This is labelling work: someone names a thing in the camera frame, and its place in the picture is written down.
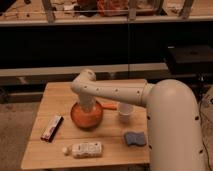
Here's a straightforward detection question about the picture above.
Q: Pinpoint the orange ceramic bowl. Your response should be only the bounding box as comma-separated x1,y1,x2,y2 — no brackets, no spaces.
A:
70,102,103,129

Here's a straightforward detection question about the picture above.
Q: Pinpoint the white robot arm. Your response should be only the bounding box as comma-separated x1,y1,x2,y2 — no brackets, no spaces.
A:
71,69,206,171

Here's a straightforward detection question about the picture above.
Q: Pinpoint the orange carrot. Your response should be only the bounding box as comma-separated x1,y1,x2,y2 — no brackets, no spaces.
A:
102,104,117,110

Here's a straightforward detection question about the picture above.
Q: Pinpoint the translucent plastic cup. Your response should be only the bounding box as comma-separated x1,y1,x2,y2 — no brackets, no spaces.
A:
117,103,134,123

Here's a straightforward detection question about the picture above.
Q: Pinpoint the white plastic bottle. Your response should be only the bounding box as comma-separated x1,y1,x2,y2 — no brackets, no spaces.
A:
62,141,103,159

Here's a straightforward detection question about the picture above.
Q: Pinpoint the red black snack bar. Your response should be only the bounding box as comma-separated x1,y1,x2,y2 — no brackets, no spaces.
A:
41,115,64,142

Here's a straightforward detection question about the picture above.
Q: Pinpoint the wooden table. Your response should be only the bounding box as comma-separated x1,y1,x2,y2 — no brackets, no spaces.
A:
21,82,149,170

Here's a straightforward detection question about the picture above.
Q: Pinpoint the blue sponge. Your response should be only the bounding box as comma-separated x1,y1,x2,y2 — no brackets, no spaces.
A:
124,131,147,146

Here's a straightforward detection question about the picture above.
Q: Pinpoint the black box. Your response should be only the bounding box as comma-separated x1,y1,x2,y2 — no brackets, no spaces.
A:
165,45,213,74

